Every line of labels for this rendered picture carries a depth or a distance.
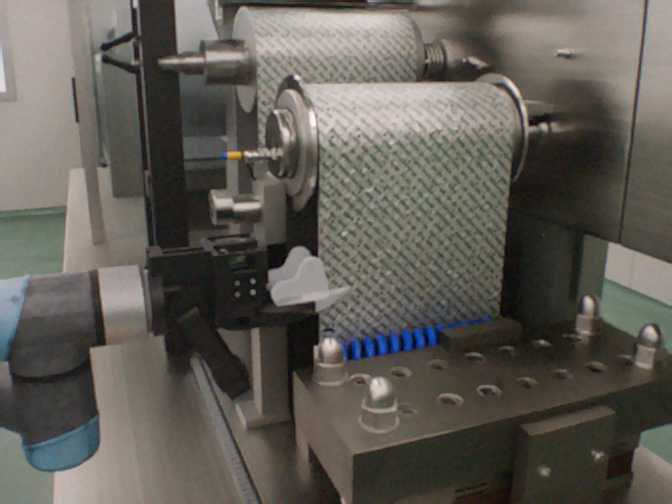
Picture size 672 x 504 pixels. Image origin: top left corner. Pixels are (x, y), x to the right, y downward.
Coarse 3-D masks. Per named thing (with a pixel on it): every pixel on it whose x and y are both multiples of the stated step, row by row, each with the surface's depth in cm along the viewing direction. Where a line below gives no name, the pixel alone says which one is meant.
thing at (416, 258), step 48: (384, 192) 69; (432, 192) 71; (480, 192) 74; (336, 240) 69; (384, 240) 71; (432, 240) 73; (480, 240) 76; (384, 288) 73; (432, 288) 75; (480, 288) 77; (336, 336) 72; (384, 336) 74
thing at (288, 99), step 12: (288, 96) 68; (504, 96) 75; (276, 108) 73; (300, 108) 66; (300, 120) 65; (300, 132) 66; (300, 144) 66; (300, 156) 67; (300, 168) 67; (288, 180) 72; (300, 180) 67; (288, 192) 72
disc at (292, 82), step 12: (288, 84) 69; (300, 84) 66; (276, 96) 74; (300, 96) 66; (288, 108) 70; (312, 108) 64; (312, 120) 64; (312, 132) 64; (312, 144) 64; (312, 156) 64; (312, 168) 65; (312, 180) 65; (300, 192) 69; (312, 192) 67; (288, 204) 74; (300, 204) 70
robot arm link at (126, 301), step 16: (112, 272) 60; (128, 272) 61; (144, 272) 62; (112, 288) 59; (128, 288) 59; (144, 288) 60; (112, 304) 59; (128, 304) 59; (144, 304) 60; (112, 320) 59; (128, 320) 59; (144, 320) 60; (112, 336) 60; (128, 336) 60; (144, 336) 61
